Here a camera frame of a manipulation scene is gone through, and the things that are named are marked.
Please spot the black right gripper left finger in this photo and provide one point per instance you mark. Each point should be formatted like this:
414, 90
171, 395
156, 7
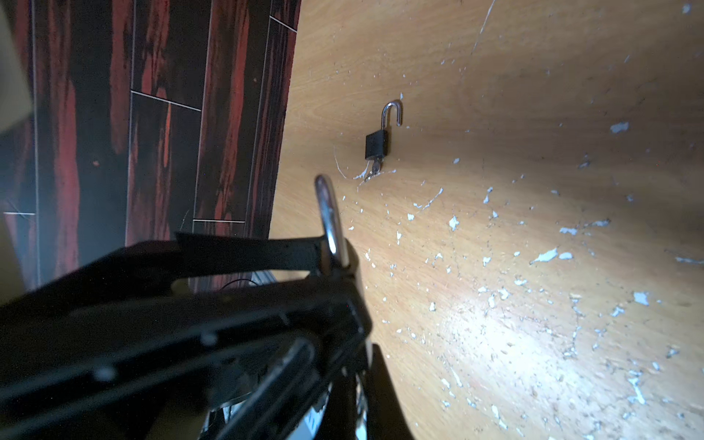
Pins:
340, 417

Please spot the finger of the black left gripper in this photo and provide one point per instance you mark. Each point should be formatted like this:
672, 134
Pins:
149, 268
243, 363

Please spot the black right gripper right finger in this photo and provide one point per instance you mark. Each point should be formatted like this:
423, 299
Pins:
385, 418

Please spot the grey padlock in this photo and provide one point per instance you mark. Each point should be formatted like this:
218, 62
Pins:
335, 255

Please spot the dark padlock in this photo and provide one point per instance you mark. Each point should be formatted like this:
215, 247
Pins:
377, 143

